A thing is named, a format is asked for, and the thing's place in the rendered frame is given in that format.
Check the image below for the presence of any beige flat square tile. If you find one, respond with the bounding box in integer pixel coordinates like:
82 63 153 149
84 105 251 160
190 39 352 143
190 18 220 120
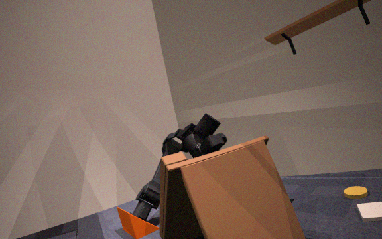
357 202 382 222

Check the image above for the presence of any yellow round disc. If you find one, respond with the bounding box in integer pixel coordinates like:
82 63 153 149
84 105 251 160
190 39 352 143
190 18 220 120
344 186 368 199

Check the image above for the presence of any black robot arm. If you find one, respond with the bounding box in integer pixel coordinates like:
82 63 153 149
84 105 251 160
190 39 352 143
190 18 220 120
130 113 227 222

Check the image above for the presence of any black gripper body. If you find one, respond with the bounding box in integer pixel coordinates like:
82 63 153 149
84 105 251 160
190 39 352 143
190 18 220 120
191 142 202 158

